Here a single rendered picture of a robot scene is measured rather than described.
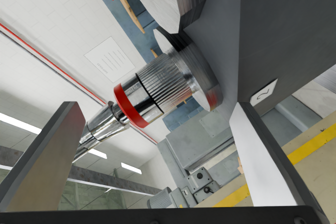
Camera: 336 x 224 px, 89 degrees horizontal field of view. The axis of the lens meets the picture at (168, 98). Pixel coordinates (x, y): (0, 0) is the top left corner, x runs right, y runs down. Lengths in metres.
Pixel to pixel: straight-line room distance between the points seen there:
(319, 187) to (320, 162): 0.15
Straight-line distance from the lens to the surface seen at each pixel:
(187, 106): 7.15
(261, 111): 0.19
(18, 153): 3.56
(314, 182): 1.41
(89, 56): 4.89
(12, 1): 4.54
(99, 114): 0.16
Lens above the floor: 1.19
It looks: 1 degrees up
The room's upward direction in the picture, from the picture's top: 125 degrees counter-clockwise
